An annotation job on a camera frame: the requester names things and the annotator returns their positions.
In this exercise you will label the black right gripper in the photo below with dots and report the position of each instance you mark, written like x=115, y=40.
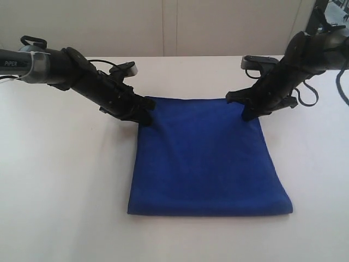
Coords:
x=273, y=91

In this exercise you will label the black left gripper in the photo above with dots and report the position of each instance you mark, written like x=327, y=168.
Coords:
x=106, y=90

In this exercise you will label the blue microfiber cloth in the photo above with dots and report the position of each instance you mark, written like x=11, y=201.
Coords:
x=200, y=159

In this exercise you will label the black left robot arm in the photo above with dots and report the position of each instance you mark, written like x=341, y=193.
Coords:
x=67, y=69

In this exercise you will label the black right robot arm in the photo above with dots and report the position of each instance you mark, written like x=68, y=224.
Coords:
x=329, y=51

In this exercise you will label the beige cabinet doors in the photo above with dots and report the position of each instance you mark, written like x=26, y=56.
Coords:
x=157, y=28

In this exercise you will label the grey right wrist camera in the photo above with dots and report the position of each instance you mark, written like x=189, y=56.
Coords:
x=259, y=63

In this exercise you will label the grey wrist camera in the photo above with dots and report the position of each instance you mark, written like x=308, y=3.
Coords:
x=126, y=70
x=259, y=63

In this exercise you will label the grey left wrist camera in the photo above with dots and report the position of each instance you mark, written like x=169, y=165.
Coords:
x=126, y=70

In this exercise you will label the dark window frame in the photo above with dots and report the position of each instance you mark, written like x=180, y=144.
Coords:
x=314, y=23

